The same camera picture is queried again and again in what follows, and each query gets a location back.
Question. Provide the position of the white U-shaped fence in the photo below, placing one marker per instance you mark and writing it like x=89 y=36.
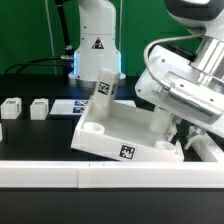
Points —
x=207 y=173

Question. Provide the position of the white marker plate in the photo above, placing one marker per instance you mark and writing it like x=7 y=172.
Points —
x=68 y=107

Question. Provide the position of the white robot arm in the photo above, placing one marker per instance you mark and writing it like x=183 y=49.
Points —
x=203 y=18

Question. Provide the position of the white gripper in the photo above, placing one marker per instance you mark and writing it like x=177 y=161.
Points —
x=171 y=83

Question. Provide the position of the white square tabletop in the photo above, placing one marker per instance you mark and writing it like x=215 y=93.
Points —
x=125 y=136

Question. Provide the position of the white block at left edge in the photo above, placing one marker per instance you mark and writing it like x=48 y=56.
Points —
x=1 y=136

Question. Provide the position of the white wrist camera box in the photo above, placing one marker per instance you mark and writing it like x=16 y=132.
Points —
x=197 y=102

